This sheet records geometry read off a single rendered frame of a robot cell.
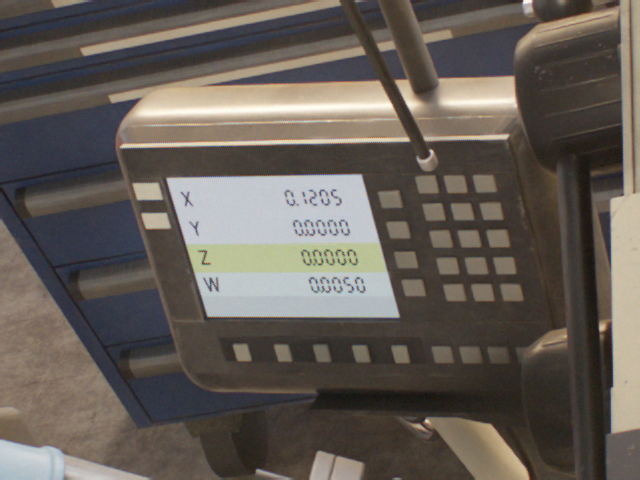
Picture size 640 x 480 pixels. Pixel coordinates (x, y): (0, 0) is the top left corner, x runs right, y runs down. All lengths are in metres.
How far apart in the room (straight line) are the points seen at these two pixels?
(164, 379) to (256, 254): 1.37
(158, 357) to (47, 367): 0.52
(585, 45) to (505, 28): 1.76
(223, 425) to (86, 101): 0.60
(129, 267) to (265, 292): 1.20
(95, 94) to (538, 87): 1.89
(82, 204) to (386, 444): 0.58
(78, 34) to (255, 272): 0.96
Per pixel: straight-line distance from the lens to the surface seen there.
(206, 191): 2.28
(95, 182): 3.39
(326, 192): 2.24
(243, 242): 2.29
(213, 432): 3.76
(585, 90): 1.41
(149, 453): 3.93
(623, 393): 1.21
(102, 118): 3.34
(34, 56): 3.25
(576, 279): 1.39
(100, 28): 3.22
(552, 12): 1.65
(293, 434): 3.86
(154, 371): 3.61
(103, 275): 3.51
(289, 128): 2.24
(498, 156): 2.16
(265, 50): 3.21
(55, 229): 3.48
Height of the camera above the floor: 2.76
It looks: 43 degrees down
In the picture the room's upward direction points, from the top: 29 degrees counter-clockwise
